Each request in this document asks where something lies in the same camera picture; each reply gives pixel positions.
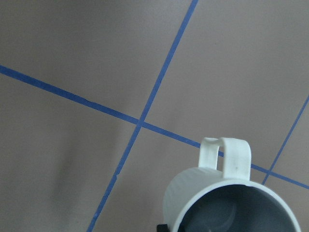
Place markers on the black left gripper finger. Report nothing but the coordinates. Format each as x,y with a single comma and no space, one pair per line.
162,228

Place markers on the white mug with HOME text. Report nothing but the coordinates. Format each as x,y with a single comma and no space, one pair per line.
218,195

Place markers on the brown paper table cover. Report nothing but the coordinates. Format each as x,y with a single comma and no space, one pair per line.
103,102

